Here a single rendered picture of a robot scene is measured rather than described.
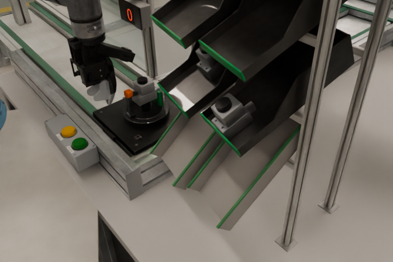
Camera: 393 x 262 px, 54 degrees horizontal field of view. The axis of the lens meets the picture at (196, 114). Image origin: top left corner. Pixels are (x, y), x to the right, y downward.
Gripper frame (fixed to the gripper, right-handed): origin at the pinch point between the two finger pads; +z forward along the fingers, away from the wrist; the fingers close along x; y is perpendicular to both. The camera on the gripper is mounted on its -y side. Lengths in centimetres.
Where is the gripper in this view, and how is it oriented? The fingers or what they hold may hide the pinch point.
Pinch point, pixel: (110, 99)
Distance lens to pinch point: 109.2
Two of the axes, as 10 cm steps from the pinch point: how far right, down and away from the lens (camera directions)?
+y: -7.7, 4.0, -5.0
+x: 6.4, 4.5, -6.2
